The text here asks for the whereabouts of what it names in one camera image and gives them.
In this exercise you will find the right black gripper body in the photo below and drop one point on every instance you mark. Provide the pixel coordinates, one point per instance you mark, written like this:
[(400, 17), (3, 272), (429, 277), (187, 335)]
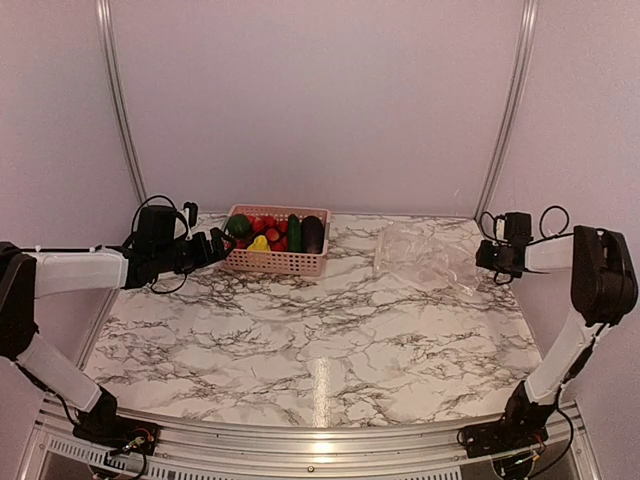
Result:
[(494, 261)]

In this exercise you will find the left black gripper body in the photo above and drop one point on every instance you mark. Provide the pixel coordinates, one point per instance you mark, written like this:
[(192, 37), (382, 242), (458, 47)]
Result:
[(171, 259)]

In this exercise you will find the green fake vegetable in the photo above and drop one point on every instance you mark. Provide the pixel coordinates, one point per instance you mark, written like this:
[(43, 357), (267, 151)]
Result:
[(239, 226)]

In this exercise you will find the yellow fake lemon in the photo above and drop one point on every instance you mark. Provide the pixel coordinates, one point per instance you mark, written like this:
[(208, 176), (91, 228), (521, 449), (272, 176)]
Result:
[(260, 243)]

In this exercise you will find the red fake strawberries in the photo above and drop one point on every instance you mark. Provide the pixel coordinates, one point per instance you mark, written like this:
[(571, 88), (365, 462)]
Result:
[(274, 230)]

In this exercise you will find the clear zip top bag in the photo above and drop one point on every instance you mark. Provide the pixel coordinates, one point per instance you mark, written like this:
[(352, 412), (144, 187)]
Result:
[(427, 259)]

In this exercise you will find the green fake cucumber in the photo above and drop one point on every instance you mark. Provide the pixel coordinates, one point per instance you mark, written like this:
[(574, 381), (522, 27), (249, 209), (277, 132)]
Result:
[(294, 234)]

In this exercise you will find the purple fake eggplant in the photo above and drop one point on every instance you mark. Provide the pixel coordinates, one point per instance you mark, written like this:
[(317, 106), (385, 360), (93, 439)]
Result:
[(312, 235)]

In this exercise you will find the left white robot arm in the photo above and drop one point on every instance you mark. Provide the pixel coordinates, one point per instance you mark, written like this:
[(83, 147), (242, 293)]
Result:
[(32, 277)]

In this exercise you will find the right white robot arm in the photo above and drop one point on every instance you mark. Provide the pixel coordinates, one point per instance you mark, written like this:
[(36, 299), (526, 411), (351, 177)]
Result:
[(604, 288)]

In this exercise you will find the pink perforated plastic basket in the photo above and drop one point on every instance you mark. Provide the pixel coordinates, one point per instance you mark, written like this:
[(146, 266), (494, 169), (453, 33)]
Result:
[(272, 261)]

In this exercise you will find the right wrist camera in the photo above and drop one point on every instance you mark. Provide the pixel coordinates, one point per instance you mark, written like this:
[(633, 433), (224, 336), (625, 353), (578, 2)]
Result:
[(497, 233)]

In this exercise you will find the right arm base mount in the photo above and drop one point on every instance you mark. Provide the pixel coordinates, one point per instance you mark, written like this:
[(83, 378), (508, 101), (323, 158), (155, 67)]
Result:
[(522, 423)]

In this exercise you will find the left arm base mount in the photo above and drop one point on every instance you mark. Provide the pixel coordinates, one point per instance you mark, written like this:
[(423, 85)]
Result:
[(104, 426)]

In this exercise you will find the front aluminium rail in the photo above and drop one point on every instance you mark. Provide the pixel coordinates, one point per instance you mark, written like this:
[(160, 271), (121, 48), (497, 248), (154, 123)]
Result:
[(192, 449)]

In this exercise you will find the right aluminium frame post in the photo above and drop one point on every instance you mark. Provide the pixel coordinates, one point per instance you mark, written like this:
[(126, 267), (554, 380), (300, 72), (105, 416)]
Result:
[(515, 91)]

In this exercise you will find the aluminium frame post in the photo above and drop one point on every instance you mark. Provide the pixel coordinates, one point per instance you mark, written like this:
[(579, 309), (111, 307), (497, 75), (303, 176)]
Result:
[(515, 91), (106, 29)]

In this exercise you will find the left aluminium frame post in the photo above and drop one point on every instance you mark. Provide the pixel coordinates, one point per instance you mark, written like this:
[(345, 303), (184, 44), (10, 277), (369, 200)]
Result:
[(106, 29)]

